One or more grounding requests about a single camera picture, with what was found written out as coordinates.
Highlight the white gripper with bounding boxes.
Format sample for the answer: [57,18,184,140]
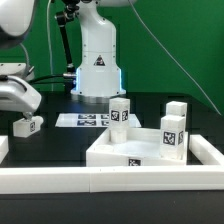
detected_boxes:
[0,75,41,121]

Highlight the white square table top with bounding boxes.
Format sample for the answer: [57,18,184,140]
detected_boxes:
[86,128,188,167]

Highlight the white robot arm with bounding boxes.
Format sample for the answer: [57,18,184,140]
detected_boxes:
[0,0,137,118]

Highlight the white marker sheet with tags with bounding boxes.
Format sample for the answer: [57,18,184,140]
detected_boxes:
[55,113,141,127]

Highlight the white U-shaped fence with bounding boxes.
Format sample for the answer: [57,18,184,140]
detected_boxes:
[0,135,224,194]

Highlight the black cable bundle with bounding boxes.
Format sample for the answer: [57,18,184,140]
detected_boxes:
[27,73,77,86]

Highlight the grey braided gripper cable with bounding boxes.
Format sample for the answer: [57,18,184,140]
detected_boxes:
[0,43,36,82]

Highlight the thin white cable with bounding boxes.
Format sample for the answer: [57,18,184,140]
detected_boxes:
[45,0,56,92]

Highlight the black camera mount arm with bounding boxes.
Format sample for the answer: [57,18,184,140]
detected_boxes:
[54,0,81,80]

